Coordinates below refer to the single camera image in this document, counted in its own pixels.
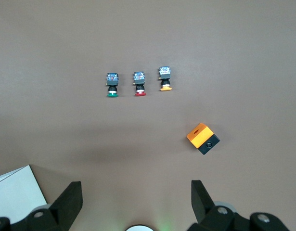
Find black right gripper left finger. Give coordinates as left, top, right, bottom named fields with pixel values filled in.
left=0, top=180, right=84, bottom=231

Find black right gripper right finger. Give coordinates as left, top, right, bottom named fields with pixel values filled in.
left=186, top=180, right=293, bottom=231

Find yellow push button switch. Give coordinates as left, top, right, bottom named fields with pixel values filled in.
left=158, top=66, right=173, bottom=92

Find white drawer cabinet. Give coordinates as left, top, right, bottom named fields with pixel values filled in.
left=0, top=164, right=48, bottom=223

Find orange black button box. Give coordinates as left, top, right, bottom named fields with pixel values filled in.
left=186, top=123, right=221, bottom=155

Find brown paper table cover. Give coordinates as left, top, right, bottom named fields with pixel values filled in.
left=0, top=0, right=296, bottom=231

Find green push button switch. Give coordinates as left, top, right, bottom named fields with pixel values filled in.
left=106, top=73, right=120, bottom=98

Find red push button switch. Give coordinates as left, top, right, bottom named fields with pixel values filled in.
left=133, top=71, right=147, bottom=97

